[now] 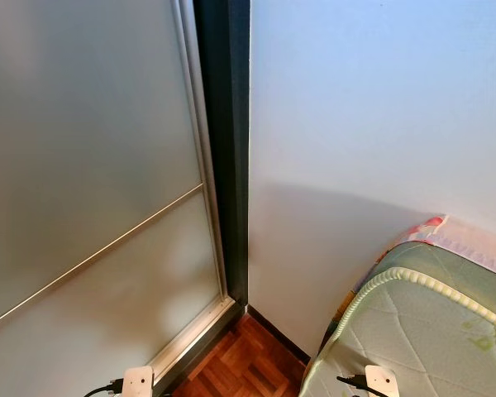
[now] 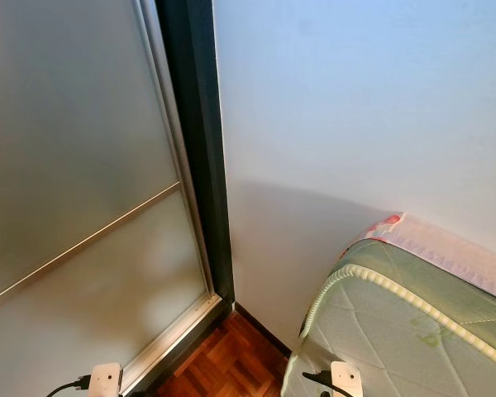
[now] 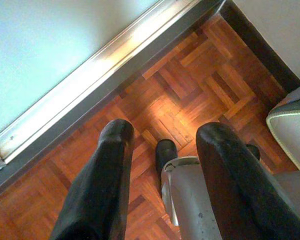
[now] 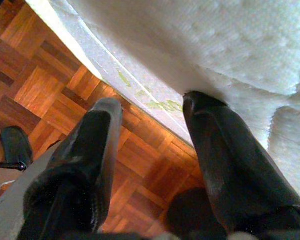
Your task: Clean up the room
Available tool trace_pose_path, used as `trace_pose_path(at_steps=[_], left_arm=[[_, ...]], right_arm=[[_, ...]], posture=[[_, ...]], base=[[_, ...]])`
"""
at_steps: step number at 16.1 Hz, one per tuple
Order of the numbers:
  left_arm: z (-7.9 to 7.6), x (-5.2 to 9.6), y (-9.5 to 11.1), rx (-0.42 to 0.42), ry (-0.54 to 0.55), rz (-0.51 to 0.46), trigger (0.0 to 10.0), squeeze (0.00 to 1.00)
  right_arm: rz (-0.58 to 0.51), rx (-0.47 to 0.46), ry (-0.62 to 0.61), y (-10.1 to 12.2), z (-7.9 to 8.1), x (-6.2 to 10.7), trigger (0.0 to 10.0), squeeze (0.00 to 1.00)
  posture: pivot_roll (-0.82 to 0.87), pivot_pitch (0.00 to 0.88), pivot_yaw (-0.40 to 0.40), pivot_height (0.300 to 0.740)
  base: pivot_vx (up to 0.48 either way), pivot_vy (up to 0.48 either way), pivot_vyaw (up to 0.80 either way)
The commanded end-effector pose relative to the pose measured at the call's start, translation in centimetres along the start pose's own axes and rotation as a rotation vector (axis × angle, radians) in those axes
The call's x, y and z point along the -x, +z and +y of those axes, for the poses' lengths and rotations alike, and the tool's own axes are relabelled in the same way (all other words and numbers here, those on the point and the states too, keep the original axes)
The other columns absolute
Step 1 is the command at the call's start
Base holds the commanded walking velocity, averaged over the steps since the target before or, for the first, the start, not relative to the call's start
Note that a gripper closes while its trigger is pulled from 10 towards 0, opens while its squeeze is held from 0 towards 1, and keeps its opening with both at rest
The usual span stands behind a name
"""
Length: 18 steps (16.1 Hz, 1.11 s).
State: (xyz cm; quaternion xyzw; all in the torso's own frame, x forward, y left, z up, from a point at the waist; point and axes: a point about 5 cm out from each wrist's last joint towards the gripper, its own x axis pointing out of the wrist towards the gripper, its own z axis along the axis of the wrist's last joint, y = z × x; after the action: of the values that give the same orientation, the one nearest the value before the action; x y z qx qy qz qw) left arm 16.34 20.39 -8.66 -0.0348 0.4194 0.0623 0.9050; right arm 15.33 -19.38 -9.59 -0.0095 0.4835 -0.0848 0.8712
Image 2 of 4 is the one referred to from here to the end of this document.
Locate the frosted glass sliding door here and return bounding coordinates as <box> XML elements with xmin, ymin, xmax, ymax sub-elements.
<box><xmin>0</xmin><ymin>0</ymin><xmax>224</xmax><ymax>397</ymax></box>

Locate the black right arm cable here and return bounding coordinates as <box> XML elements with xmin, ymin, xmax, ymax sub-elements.
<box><xmin>302</xmin><ymin>370</ymin><xmax>352</xmax><ymax>397</ymax></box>

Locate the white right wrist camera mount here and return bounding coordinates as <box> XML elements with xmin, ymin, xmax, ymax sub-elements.
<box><xmin>331</xmin><ymin>361</ymin><xmax>365</xmax><ymax>397</ymax></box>

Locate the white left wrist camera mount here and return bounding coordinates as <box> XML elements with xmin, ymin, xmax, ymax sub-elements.
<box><xmin>88</xmin><ymin>362</ymin><xmax>123</xmax><ymax>397</ymax></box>

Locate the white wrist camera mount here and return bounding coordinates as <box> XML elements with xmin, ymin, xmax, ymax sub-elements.
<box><xmin>331</xmin><ymin>361</ymin><xmax>365</xmax><ymax>397</ymax></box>
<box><xmin>88</xmin><ymin>362</ymin><xmax>123</xmax><ymax>397</ymax></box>

